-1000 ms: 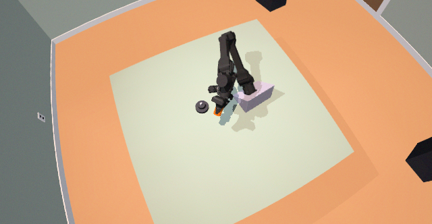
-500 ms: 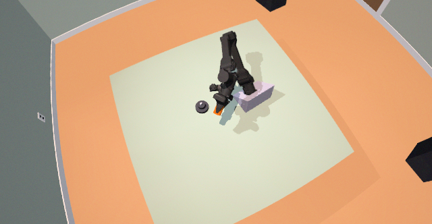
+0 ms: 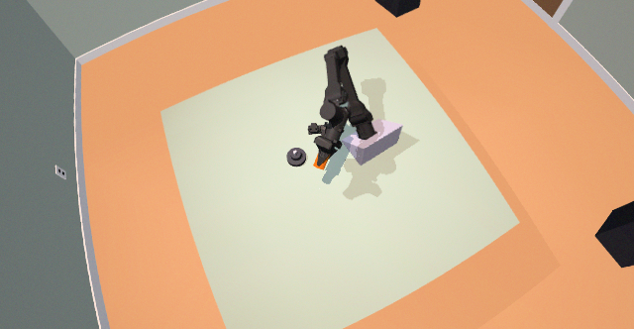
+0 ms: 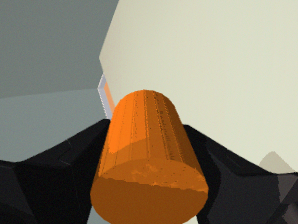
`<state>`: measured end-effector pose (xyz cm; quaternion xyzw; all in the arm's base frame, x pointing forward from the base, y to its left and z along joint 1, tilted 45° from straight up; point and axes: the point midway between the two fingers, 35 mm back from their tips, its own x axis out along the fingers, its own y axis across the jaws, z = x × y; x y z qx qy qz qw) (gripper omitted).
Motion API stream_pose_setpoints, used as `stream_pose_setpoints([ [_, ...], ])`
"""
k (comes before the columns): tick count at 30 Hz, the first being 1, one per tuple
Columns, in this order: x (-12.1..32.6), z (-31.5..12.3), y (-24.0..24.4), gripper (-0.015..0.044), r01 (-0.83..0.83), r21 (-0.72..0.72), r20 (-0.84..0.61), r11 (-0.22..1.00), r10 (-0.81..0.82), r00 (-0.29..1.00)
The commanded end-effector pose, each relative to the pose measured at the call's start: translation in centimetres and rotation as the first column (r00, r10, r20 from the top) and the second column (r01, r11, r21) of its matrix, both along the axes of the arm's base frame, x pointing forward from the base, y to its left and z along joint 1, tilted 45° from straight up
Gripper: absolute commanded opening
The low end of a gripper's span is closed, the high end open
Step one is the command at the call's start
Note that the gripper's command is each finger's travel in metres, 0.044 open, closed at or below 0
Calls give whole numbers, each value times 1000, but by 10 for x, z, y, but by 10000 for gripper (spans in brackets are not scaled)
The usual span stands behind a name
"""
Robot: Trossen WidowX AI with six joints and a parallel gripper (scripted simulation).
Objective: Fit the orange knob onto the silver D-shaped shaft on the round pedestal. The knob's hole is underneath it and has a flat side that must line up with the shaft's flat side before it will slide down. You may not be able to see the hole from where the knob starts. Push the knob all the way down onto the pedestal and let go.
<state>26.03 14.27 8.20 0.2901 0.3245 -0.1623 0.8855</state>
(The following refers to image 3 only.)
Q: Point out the orange knob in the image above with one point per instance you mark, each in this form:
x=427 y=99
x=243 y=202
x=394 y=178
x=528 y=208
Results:
x=322 y=166

